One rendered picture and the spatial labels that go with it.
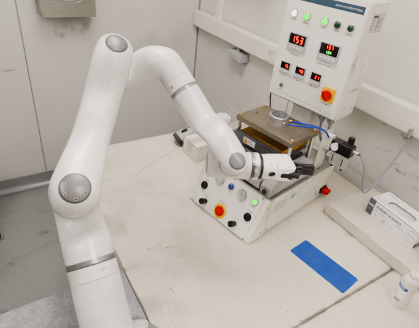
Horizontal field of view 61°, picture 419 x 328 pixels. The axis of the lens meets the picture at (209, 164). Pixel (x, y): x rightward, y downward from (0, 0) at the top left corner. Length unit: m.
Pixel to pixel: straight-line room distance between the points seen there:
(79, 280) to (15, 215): 1.82
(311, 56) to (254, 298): 0.89
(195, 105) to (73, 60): 1.62
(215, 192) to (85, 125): 0.65
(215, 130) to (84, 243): 0.44
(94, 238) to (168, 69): 0.51
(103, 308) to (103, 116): 0.47
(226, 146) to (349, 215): 0.77
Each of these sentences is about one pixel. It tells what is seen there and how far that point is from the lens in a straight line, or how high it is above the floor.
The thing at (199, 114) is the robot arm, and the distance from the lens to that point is 1.04.
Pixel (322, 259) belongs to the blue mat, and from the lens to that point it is 1.40.
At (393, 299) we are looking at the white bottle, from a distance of 1.37.
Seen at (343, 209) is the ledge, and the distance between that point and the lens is 1.60.
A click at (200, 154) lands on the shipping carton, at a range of 1.73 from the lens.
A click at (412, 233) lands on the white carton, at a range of 1.53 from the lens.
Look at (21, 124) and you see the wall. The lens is 2.68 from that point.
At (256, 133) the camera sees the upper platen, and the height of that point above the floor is 1.06.
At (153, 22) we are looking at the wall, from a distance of 2.68.
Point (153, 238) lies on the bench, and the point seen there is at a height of 0.75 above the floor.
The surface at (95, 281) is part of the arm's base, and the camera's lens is 0.90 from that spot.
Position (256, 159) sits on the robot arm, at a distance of 1.06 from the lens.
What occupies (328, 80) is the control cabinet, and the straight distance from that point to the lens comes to 1.41.
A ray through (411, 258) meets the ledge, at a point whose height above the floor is 0.79.
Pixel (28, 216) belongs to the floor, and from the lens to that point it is 2.67.
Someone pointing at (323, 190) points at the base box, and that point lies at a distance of 1.65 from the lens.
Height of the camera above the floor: 1.71
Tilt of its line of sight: 33 degrees down
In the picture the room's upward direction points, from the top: 7 degrees clockwise
